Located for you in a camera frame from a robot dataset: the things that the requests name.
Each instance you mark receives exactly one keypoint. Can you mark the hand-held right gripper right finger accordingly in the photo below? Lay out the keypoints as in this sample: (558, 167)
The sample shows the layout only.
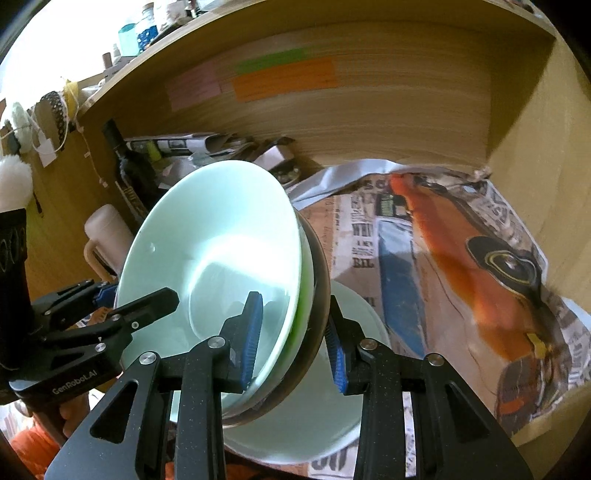
(334, 355)

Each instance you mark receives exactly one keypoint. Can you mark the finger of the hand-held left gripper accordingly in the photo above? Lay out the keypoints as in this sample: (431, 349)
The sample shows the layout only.
(83, 293)
(143, 305)

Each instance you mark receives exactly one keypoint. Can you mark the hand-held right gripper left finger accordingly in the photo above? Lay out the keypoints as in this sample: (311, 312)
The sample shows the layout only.
(251, 332)

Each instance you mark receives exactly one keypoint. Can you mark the mint green plate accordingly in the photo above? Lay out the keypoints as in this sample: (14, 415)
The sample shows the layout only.
(323, 415)

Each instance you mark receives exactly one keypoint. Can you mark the lilac bowl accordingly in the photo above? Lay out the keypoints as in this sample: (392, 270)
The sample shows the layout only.
(321, 286)

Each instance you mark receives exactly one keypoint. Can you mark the mint green bowl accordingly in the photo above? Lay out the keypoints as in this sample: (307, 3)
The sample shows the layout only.
(207, 240)

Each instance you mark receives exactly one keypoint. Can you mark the person's left hand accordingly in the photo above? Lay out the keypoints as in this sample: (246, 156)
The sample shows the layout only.
(74, 413)

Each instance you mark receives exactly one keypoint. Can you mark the person's orange clothing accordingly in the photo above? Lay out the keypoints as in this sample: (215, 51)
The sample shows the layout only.
(32, 450)

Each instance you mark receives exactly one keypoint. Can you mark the dark wine bottle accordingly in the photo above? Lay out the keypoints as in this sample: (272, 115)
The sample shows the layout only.
(134, 170)

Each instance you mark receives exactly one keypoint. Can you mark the car print newspaper sheet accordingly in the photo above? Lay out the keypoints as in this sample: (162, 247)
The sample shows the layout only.
(438, 258)

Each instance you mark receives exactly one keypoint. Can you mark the white charger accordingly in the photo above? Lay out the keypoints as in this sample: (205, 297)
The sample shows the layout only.
(46, 148)

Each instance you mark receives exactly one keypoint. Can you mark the yellow green tube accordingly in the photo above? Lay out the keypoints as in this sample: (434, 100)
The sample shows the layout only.
(152, 151)

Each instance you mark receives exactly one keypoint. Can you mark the small bowl of trinkets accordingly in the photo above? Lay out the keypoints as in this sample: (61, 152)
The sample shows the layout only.
(286, 176)

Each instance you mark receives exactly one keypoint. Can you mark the folded newspapers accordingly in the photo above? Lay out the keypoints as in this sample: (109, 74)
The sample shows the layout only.
(184, 143)

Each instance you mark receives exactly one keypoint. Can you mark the white paper sheet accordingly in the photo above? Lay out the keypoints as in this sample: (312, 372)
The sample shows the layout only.
(332, 177)

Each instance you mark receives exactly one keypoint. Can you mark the white card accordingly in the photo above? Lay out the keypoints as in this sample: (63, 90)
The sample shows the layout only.
(274, 156)

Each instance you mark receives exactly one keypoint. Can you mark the black lace headband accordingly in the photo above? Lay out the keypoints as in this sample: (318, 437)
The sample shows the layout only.
(55, 110)

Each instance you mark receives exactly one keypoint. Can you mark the yellow pompom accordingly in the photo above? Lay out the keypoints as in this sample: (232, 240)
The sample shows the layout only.
(71, 91)

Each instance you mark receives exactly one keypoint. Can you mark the pink sticky note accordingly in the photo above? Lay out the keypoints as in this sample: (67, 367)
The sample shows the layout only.
(194, 85)

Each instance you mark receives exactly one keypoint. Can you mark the orange sticky note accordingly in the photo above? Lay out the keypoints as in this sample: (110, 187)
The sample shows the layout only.
(284, 81)

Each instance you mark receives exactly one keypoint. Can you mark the blue liquid bottle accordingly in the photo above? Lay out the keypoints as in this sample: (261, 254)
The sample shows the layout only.
(127, 36)

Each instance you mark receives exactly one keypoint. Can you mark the green sticky note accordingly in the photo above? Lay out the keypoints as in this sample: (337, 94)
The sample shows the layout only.
(270, 62)

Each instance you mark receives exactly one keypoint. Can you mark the glass jar of blue beads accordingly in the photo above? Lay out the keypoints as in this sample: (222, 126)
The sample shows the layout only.
(147, 28)

